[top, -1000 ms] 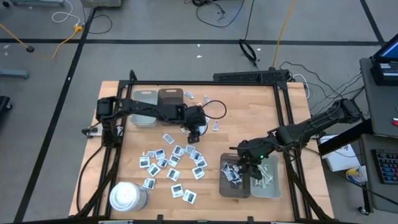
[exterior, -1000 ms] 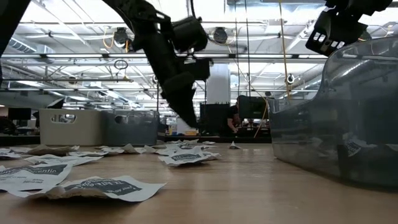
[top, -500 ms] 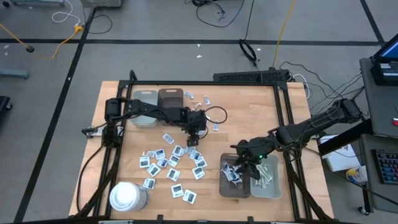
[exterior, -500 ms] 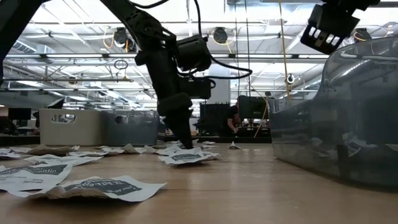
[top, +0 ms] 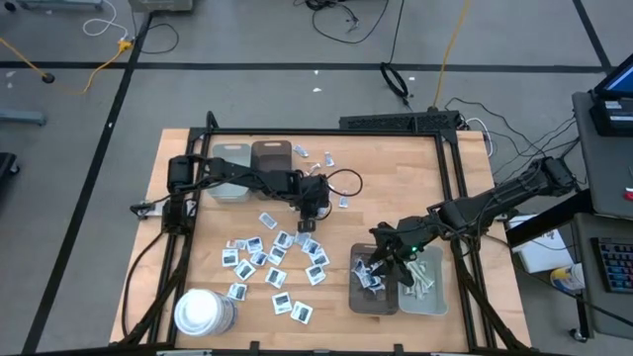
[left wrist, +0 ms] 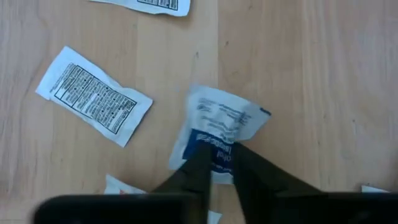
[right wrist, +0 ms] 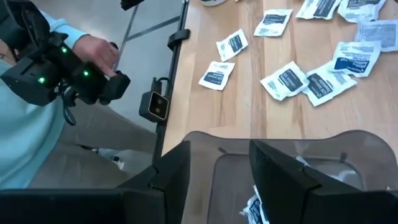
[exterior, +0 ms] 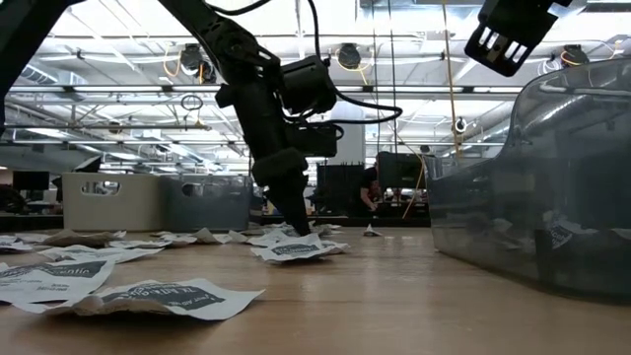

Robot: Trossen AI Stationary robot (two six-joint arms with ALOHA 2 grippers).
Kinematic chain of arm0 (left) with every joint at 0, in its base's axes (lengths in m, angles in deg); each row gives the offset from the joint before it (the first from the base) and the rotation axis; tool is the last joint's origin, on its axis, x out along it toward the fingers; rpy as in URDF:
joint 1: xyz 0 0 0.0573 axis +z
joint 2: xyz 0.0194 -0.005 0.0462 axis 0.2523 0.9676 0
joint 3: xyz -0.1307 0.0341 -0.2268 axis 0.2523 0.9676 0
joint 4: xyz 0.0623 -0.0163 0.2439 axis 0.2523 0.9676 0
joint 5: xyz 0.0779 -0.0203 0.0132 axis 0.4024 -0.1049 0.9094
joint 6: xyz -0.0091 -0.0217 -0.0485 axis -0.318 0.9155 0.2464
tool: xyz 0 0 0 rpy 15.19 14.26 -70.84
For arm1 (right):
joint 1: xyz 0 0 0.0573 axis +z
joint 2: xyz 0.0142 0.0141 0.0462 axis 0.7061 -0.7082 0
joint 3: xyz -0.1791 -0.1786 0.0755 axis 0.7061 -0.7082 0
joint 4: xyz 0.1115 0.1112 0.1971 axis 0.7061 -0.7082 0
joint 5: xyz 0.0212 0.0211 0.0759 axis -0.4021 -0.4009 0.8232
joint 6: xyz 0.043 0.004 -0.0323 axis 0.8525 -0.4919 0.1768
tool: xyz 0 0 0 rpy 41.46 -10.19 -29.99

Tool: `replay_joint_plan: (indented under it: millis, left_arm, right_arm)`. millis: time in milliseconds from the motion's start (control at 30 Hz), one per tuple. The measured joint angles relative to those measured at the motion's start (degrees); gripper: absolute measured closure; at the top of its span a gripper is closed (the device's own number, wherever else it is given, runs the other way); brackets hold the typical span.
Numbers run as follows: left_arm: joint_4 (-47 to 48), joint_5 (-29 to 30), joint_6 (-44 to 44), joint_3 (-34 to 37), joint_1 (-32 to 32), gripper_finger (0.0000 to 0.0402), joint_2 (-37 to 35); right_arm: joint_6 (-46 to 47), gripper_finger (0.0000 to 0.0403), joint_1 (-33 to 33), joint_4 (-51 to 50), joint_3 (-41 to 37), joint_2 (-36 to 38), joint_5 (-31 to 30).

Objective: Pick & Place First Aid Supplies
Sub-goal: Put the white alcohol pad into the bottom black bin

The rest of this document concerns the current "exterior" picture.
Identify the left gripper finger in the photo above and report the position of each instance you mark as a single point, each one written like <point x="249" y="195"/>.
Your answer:
<point x="293" y="202"/>

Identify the white alcohol pad packet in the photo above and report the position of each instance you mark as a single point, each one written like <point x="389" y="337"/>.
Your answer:
<point x="162" y="298"/>
<point x="336" y="245"/>
<point x="74" y="238"/>
<point x="180" y="239"/>
<point x="372" y="231"/>
<point x="209" y="237"/>
<point x="49" y="281"/>
<point x="10" y="245"/>
<point x="32" y="237"/>
<point x="559" y="235"/>
<point x="296" y="250"/>
<point x="98" y="254"/>
<point x="140" y="243"/>
<point x="266" y="239"/>

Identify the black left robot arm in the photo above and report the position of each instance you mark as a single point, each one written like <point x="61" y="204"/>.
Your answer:
<point x="217" y="29"/>

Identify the black cabinet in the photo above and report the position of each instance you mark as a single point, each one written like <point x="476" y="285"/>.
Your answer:
<point x="340" y="190"/>

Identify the person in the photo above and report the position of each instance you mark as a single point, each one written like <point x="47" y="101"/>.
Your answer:
<point x="369" y="185"/>

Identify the white building column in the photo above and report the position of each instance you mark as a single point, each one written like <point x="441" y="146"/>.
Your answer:
<point x="355" y="143"/>

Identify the smoked translucent plastic bin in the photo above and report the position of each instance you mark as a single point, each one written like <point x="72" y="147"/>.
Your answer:
<point x="207" y="209"/>
<point x="532" y="187"/>

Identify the black monitor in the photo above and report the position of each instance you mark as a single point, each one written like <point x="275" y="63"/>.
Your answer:
<point x="399" y="171"/>

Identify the light grey plastic bin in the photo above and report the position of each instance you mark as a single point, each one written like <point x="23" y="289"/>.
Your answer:
<point x="111" y="209"/>

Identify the dark monitor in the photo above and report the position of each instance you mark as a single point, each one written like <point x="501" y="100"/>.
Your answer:
<point x="30" y="181"/>

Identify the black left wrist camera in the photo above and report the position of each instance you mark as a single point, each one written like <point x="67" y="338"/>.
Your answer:
<point x="315" y="141"/>

